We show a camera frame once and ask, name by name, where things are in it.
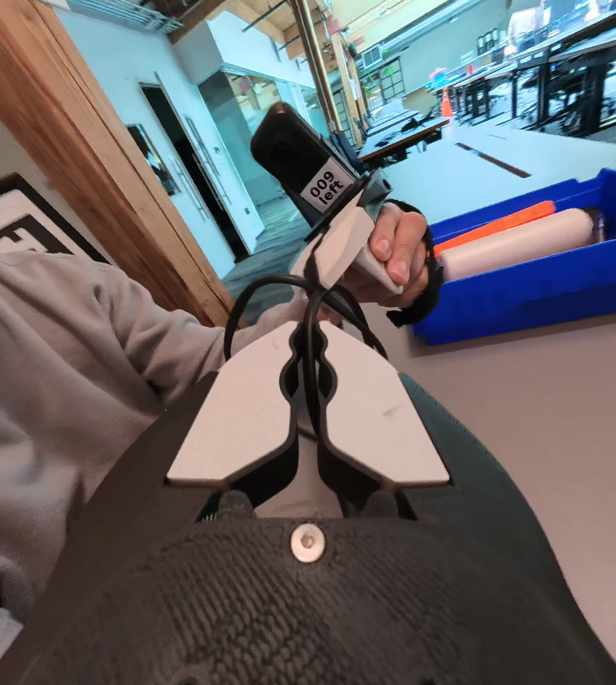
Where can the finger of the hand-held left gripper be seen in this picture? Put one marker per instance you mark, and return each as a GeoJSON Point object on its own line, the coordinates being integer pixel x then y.
{"type": "Point", "coordinates": [345, 241]}
{"type": "Point", "coordinates": [303, 259]}

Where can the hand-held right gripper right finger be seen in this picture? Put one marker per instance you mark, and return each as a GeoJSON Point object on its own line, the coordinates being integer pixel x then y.
{"type": "Point", "coordinates": [377, 423]}

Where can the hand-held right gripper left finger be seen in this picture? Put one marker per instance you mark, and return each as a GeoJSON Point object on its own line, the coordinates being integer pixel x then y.
{"type": "Point", "coordinates": [233, 417]}

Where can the person's left forearm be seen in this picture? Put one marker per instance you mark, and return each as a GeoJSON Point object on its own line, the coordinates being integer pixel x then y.
{"type": "Point", "coordinates": [99, 332]}

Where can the wood-edged background desk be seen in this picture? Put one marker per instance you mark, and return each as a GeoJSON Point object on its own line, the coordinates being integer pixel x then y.
{"type": "Point", "coordinates": [404, 139]}

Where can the grey desk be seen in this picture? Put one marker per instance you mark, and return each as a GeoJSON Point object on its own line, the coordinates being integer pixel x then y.
{"type": "Point", "coordinates": [554, 428]}

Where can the dark standing desk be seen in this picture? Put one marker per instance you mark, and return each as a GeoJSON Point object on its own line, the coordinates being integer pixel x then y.
{"type": "Point", "coordinates": [580, 59]}

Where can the person's left hand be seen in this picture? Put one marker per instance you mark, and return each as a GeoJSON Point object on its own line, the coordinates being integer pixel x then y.
{"type": "Point", "coordinates": [404, 246]}

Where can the metal pole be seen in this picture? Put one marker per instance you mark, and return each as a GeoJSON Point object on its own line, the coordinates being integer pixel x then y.
{"type": "Point", "coordinates": [316, 64]}

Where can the orange traffic cone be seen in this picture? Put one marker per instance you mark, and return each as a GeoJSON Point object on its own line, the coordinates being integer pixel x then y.
{"type": "Point", "coordinates": [447, 104]}

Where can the white paint roller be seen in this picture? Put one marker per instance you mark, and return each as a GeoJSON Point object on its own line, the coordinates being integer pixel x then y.
{"type": "Point", "coordinates": [522, 246]}

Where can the blue plastic bin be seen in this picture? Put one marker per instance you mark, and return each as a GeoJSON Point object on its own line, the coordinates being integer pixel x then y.
{"type": "Point", "coordinates": [527, 299]}

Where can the wooden pillar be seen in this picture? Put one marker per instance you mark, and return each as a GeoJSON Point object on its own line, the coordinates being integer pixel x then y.
{"type": "Point", "coordinates": [72, 134]}

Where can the black framed board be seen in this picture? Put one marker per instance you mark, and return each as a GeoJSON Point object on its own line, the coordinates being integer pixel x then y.
{"type": "Point", "coordinates": [13, 225]}

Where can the dark wall panel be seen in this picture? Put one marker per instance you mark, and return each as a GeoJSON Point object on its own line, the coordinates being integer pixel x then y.
{"type": "Point", "coordinates": [152, 160]}

